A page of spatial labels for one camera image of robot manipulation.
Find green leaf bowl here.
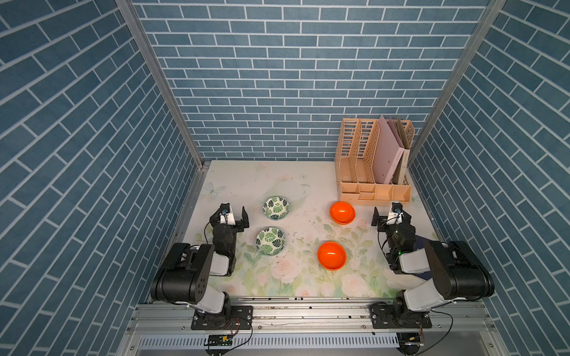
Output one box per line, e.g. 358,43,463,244
263,196,290,221
255,227,286,256

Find orange bowl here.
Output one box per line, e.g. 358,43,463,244
317,241,347,271
330,201,356,225

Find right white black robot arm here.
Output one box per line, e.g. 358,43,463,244
371,202,495,325

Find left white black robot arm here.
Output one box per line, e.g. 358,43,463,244
150,203,249,321

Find dark blue notebook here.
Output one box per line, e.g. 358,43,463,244
414,236,441,281

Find brown folder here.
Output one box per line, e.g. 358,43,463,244
392,119,415,185

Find floral table mat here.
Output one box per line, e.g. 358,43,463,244
184,160,422,298

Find pink folder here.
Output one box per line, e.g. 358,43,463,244
373,117,402,184

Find peach desk file organizer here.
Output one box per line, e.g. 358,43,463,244
335,118,412,206

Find green circuit board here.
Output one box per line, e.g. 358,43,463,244
205,335,233,348

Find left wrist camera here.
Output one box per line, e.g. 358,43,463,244
220,203,232,215

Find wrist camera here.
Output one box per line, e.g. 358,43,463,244
390,202,403,214
220,203,232,215

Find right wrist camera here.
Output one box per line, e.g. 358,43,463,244
390,202,403,214

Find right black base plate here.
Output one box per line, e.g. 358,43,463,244
370,302,433,329

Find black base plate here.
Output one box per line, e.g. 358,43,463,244
191,306,253,331
370,302,433,329

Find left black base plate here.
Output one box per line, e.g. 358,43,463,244
191,306,253,331

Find aluminium mounting rail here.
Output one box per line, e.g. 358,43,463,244
126,298,497,335

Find white perforated cable duct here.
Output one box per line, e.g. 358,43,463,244
138,332,399,351

